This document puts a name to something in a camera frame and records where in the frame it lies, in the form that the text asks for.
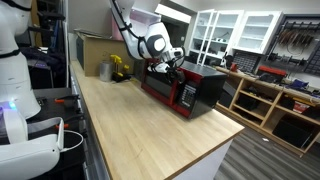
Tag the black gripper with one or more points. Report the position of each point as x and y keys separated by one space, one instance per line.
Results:
x=176 y=76

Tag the tall white glass-door cabinet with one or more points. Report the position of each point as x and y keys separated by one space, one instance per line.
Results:
x=230 y=15

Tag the small white glass-door cabinet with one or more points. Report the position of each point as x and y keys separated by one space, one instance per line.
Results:
x=253 y=33

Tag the dark grey box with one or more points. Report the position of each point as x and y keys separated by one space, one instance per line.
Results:
x=138 y=68

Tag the small red tool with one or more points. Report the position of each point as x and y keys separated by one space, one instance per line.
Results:
x=233 y=67

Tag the yellow and black clamp tool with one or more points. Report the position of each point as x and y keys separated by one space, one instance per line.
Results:
x=116 y=59

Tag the pink translucent storage bin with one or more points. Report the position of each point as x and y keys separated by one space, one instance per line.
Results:
x=143 y=16

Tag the grey metal cylinder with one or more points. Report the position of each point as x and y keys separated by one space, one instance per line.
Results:
x=106 y=71

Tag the black small-parts drawer organizer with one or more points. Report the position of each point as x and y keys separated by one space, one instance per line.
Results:
x=246 y=62

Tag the small black bin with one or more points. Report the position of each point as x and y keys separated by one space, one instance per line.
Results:
x=248 y=102

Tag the large brown cardboard box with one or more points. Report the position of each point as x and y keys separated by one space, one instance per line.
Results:
x=96 y=53

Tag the red toolbox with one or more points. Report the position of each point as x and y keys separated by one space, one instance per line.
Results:
x=271 y=70

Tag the wooden workbench with shelves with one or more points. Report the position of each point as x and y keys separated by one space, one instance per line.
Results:
x=268 y=115

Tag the blue object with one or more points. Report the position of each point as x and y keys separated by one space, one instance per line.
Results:
x=298 y=84

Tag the red and white carton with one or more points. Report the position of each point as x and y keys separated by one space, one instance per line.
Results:
x=301 y=107

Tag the large black bin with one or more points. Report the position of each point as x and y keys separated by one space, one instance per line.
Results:
x=291 y=133

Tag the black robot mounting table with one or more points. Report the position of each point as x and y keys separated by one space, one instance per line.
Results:
x=50 y=110

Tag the black shelving rack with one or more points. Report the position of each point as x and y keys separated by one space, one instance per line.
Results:
x=50 y=15

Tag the black pegboard tool wall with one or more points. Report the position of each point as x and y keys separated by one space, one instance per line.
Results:
x=300 y=53

